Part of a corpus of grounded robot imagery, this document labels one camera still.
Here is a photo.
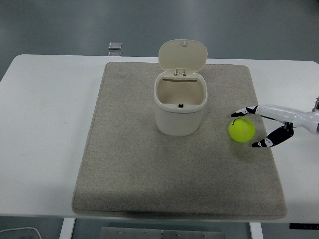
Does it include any yellow tennis ball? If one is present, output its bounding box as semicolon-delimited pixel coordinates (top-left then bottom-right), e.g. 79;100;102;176
228;118;256;143

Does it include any white cable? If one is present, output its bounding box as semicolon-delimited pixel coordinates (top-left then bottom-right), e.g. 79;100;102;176
0;226;42;239

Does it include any black table control panel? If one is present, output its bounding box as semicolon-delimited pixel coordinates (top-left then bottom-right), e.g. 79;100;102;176
289;223;319;230

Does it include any beige felt mat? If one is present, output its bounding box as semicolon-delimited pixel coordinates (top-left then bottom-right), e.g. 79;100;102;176
71;61;288;220

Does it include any grey metal plate with screws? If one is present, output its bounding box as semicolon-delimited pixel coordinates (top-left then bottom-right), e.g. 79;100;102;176
100;226;225;239

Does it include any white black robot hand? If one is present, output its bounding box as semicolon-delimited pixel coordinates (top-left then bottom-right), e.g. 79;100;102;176
230;105;319;149

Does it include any cream bin with flip lid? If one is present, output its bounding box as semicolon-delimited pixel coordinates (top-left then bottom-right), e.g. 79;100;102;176
154;39;208;136

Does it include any white table leg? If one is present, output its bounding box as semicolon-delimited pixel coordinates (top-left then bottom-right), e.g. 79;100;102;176
59;218;75;239
249;222;263;239

